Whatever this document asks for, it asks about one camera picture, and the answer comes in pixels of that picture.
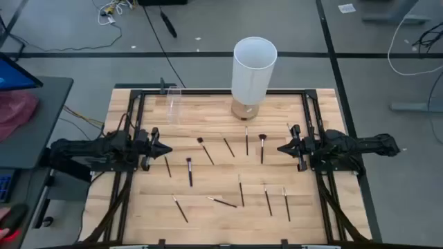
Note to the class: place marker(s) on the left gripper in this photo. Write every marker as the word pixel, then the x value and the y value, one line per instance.
pixel 147 148

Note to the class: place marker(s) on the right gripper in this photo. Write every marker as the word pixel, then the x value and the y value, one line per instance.
pixel 304 148

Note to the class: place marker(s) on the thin black makeup brush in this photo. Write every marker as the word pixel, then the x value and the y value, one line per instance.
pixel 288 128
pixel 221 202
pixel 167 167
pixel 286 205
pixel 241 192
pixel 180 208
pixel 229 147
pixel 246 141
pixel 268 200

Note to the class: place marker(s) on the fan makeup brush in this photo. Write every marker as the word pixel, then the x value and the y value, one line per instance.
pixel 262 148

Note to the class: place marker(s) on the black powder makeup brush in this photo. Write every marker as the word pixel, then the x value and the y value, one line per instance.
pixel 189 173

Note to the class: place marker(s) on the square-head makeup brush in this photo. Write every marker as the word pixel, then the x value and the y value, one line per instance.
pixel 206 151

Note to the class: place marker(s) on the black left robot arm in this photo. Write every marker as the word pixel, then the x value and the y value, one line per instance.
pixel 90 148

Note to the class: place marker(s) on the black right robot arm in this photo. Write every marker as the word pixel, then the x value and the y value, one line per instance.
pixel 363 145

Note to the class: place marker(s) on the clear acrylic organizer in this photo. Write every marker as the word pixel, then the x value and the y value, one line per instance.
pixel 174 110

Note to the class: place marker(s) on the white shade wooden base lamp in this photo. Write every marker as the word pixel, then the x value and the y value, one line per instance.
pixel 252 72

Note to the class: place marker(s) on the black side desk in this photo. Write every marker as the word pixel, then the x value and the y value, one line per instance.
pixel 38 131

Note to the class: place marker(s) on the black stick-shaped device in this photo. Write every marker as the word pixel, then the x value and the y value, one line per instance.
pixel 169 25

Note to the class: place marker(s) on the grey desk foot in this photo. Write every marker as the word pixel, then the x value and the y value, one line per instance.
pixel 415 107

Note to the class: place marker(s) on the dark grey desk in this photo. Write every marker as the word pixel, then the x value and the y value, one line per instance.
pixel 33 193

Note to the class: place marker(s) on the pink cloth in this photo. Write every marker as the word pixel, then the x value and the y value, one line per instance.
pixel 14 110

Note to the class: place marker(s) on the white paper sheet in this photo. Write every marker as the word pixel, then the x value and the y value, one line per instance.
pixel 346 8

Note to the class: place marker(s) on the black computer mouse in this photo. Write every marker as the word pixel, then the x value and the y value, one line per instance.
pixel 15 216

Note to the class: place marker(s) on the computer keyboard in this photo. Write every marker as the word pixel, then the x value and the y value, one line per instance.
pixel 5 186

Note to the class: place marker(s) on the computer monitor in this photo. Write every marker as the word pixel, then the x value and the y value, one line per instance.
pixel 14 77

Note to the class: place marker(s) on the person's hand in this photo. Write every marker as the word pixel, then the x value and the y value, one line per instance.
pixel 2 211

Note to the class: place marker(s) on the grey desk leg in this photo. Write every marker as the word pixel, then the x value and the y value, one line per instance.
pixel 394 18

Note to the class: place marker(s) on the black post clamp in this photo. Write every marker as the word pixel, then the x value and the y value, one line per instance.
pixel 162 85

